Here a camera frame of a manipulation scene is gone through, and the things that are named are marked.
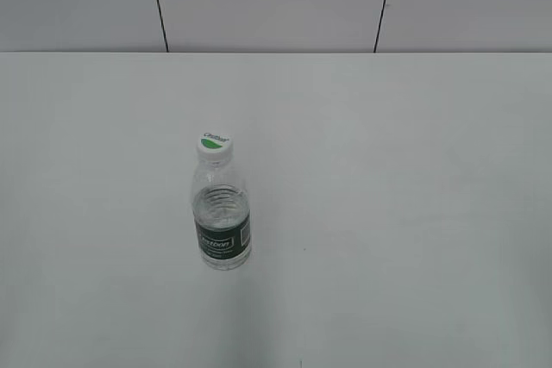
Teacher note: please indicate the clear cestbon water bottle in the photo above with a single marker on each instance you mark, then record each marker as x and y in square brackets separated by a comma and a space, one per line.
[221, 213]

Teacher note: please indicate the white green bottle cap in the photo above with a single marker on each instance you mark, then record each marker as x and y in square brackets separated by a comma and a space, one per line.
[214, 147]

